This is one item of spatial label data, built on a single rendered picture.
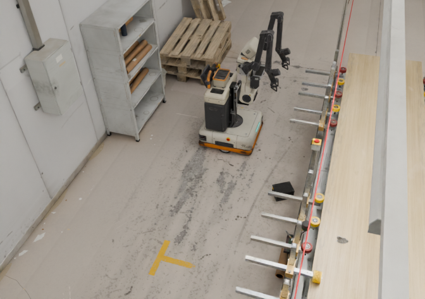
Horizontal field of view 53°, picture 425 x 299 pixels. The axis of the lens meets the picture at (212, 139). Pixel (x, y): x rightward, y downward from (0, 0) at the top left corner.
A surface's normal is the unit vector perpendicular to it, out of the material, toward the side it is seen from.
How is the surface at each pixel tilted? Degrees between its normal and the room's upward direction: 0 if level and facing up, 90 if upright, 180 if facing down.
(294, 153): 0
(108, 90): 90
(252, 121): 0
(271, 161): 0
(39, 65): 90
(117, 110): 90
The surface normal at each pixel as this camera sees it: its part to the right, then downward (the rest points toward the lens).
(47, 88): -0.31, 0.63
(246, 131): -0.04, -0.75
